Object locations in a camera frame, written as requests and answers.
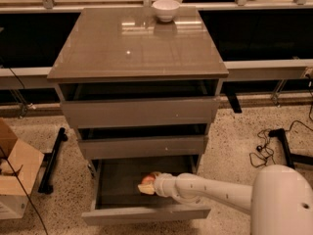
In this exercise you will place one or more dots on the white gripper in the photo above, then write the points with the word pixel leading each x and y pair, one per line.
pixel 162 184

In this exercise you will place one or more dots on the red apple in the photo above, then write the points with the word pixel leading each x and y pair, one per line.
pixel 148 179

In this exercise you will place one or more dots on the metal railing frame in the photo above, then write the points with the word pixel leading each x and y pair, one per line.
pixel 232 71

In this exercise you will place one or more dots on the black right stand foot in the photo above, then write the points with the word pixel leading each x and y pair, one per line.
pixel 291 158

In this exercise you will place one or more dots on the grey drawer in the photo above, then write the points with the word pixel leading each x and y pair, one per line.
pixel 143 141
pixel 117 199
pixel 122 104

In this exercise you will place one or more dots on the grey drawer cabinet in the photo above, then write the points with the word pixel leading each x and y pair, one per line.
pixel 134 46

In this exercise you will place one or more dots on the top grey drawer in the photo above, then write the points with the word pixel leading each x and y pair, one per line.
pixel 122 104

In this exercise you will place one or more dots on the bottom grey drawer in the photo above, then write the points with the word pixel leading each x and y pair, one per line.
pixel 117 199

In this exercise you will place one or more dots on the cardboard box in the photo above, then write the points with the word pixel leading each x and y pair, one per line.
pixel 20 163

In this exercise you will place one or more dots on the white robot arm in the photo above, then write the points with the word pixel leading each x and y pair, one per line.
pixel 279 202

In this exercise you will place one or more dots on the black stand foot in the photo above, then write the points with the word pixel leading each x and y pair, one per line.
pixel 45 186
pixel 291 158

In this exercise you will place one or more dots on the middle grey drawer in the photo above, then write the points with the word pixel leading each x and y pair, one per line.
pixel 143 141

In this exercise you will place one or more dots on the white bowl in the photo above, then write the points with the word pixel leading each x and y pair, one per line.
pixel 166 10

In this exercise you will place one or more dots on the black left stand foot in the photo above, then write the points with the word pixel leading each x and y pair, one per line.
pixel 45 186

